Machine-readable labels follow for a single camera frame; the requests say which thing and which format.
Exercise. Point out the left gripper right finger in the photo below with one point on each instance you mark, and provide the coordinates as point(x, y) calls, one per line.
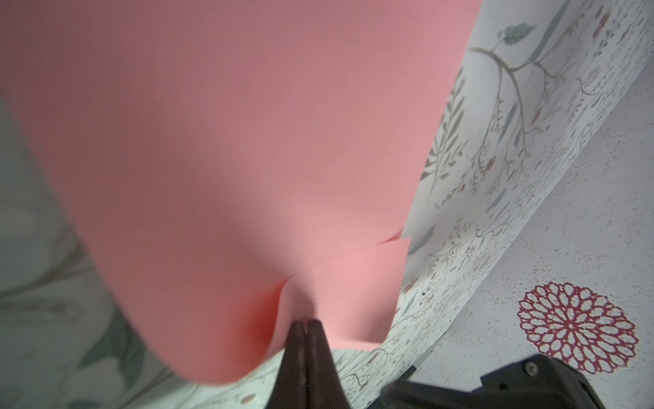
point(324, 386)

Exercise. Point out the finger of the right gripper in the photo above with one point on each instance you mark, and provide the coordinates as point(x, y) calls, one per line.
point(538, 381)

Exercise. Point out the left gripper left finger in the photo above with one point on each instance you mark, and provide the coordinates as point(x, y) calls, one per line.
point(291, 387)

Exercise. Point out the pink square paper sheet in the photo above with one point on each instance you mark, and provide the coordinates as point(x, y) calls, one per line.
point(233, 166)

